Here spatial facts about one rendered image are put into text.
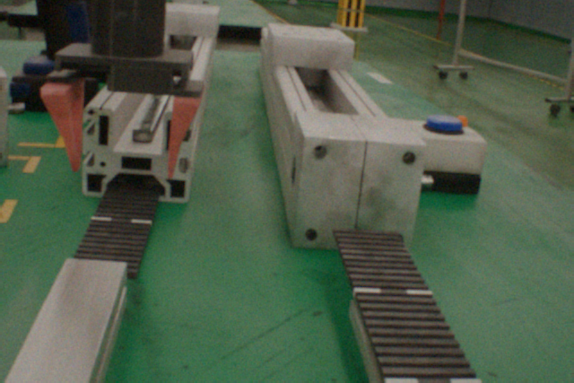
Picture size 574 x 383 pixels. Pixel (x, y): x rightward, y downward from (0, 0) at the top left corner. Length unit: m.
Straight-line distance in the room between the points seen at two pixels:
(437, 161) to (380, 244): 0.26
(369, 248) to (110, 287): 0.19
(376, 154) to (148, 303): 0.21
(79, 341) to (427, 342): 0.19
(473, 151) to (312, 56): 0.29
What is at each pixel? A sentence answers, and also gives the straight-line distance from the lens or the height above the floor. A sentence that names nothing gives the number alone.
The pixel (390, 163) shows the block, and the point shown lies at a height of 0.86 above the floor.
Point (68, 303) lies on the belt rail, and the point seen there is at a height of 0.81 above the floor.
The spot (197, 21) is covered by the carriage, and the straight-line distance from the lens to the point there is 1.20.
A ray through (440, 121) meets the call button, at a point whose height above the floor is 0.85.
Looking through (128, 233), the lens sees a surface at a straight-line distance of 0.58.
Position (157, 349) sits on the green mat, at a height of 0.78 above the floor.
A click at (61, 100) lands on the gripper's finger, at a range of 0.55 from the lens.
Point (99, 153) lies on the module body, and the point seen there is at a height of 0.82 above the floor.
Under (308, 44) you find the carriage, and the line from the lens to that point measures 0.95.
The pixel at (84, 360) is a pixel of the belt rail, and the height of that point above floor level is 0.81.
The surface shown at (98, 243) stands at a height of 0.78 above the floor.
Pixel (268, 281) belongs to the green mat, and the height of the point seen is 0.78.
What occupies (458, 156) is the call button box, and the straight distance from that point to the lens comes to 0.77.
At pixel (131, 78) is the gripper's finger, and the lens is 0.53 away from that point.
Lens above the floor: 1.01
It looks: 17 degrees down
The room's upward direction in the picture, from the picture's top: 6 degrees clockwise
